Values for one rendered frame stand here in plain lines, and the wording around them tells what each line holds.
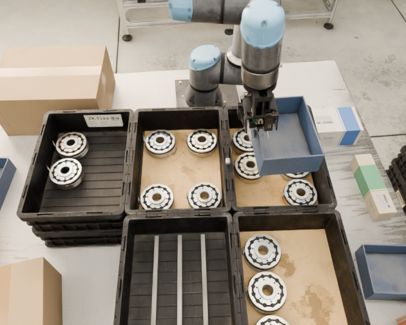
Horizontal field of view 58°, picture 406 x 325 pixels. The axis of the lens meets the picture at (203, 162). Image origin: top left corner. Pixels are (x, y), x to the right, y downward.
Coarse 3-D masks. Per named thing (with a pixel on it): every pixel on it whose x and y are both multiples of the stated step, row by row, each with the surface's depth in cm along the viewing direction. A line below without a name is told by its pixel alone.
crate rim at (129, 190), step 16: (144, 112) 123; (224, 128) 118; (224, 144) 115; (224, 160) 111; (128, 176) 108; (224, 176) 108; (128, 192) 105; (128, 208) 102; (192, 208) 102; (208, 208) 102; (224, 208) 102
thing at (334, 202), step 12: (228, 108) 123; (228, 120) 120; (228, 132) 117; (228, 144) 115; (228, 156) 112; (228, 168) 110; (324, 168) 109; (312, 204) 102; (324, 204) 102; (336, 204) 102
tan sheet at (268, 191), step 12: (264, 180) 119; (276, 180) 119; (312, 180) 119; (240, 192) 116; (252, 192) 116; (264, 192) 116; (276, 192) 116; (240, 204) 114; (252, 204) 114; (264, 204) 114; (276, 204) 114
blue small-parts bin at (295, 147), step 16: (288, 112) 102; (304, 112) 97; (288, 128) 100; (304, 128) 98; (256, 144) 91; (272, 144) 96; (288, 144) 96; (304, 144) 97; (320, 144) 88; (256, 160) 93; (272, 160) 86; (288, 160) 87; (304, 160) 87; (320, 160) 88
